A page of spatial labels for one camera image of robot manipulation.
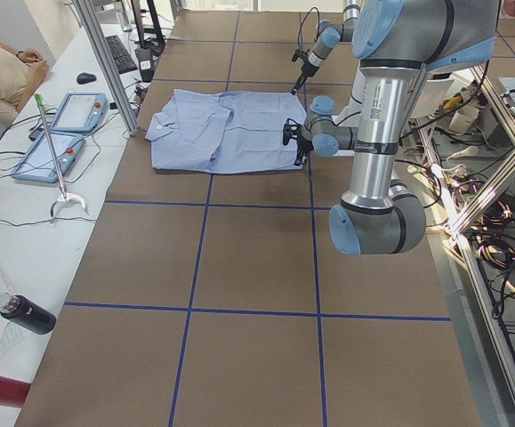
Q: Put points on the black keyboard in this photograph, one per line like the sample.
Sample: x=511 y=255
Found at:
x=122 y=58

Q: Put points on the black water bottle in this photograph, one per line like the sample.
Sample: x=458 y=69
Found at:
x=21 y=311

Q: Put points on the upper blue teach pendant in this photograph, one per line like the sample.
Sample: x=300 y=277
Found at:
x=80 y=112

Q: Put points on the aluminium frame post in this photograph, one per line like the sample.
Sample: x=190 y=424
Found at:
x=92 y=27

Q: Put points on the blue teach pendant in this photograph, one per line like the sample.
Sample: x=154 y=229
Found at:
x=37 y=164
x=80 y=112

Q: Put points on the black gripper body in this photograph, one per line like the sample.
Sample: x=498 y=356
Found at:
x=301 y=145
x=304 y=72

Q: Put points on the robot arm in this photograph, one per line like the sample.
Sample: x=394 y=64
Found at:
x=398 y=44
x=328 y=36

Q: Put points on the reacher grabber stick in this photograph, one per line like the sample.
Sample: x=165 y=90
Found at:
x=65 y=196

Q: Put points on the blue striped button shirt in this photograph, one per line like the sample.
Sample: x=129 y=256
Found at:
x=224 y=133

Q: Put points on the person in beige shirt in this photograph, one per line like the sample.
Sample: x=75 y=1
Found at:
x=21 y=73

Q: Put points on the lower blue teach pendant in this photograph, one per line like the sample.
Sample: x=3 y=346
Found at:
x=37 y=164

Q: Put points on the black computer mouse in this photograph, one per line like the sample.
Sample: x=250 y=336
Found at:
x=85 y=78

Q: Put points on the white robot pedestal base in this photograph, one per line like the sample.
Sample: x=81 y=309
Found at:
x=350 y=114

